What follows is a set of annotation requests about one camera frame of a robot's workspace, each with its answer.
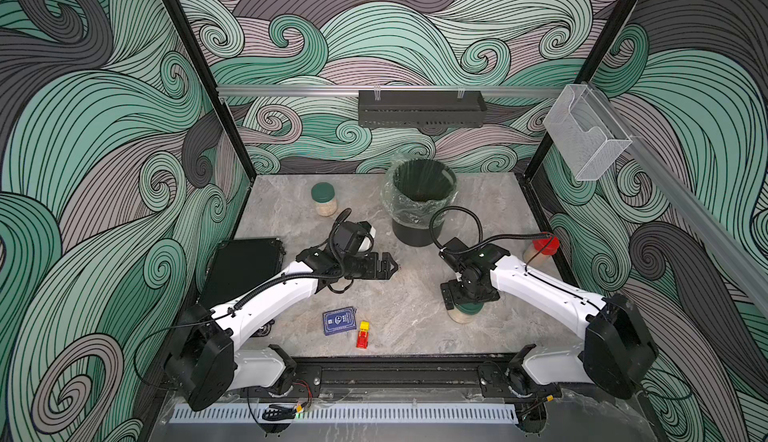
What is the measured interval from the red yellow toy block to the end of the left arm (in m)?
0.20

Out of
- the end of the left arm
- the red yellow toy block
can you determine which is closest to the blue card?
the red yellow toy block

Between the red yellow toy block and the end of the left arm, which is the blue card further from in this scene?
the end of the left arm

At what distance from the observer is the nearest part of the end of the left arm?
0.58m

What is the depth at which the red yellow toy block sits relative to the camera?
2.61 feet
